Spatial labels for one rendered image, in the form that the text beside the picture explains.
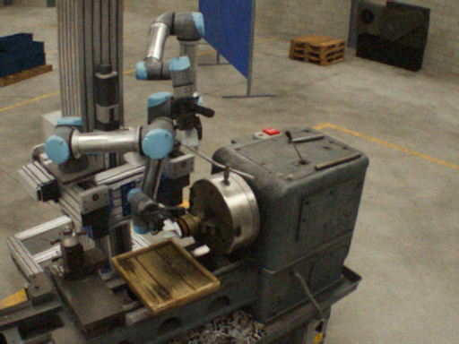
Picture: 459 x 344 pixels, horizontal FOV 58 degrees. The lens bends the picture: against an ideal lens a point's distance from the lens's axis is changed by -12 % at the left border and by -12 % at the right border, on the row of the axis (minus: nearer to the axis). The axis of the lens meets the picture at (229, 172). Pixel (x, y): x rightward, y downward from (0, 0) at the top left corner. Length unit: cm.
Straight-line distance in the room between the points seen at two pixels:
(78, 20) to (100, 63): 26
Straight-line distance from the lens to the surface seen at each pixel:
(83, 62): 214
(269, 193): 175
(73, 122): 197
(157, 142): 174
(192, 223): 175
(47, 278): 186
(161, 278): 183
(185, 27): 209
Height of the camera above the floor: 207
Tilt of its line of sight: 27 degrees down
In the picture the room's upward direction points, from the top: 3 degrees clockwise
